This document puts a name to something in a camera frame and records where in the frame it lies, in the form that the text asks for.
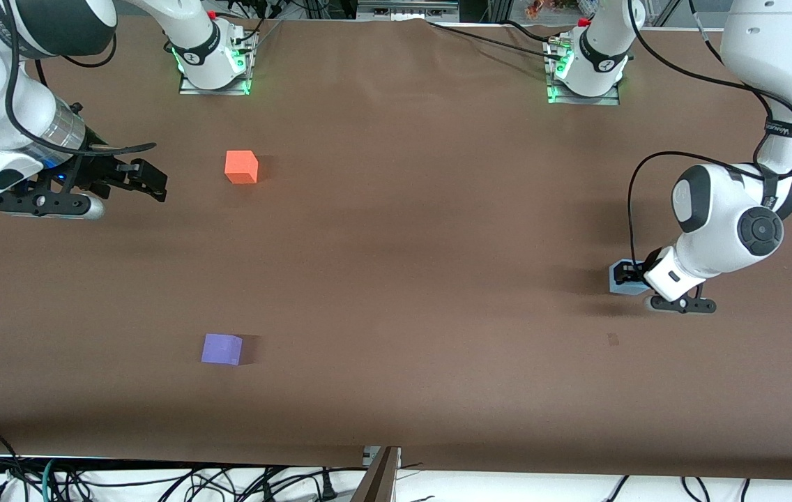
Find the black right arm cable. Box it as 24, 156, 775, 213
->
6, 0, 158, 158

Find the black cable with plug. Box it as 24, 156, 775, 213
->
312, 469, 339, 502

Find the black cable on table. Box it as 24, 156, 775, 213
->
499, 19, 558, 41
427, 20, 554, 59

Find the aluminium frame bar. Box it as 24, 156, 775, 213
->
358, 0, 459, 19

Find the grey slanted post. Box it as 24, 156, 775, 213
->
351, 446, 400, 502

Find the light blue foam block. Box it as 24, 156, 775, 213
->
608, 259, 649, 296

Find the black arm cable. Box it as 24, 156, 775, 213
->
6, 0, 158, 158
628, 0, 792, 266

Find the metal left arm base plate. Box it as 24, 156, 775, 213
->
545, 38, 622, 107

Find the orange foam block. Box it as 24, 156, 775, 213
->
224, 150, 259, 185

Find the purple foam block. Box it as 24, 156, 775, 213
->
201, 333, 244, 366

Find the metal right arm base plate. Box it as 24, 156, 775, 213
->
178, 29, 252, 96

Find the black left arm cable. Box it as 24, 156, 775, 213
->
628, 0, 792, 266

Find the brown table cover sheet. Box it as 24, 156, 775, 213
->
0, 14, 792, 482

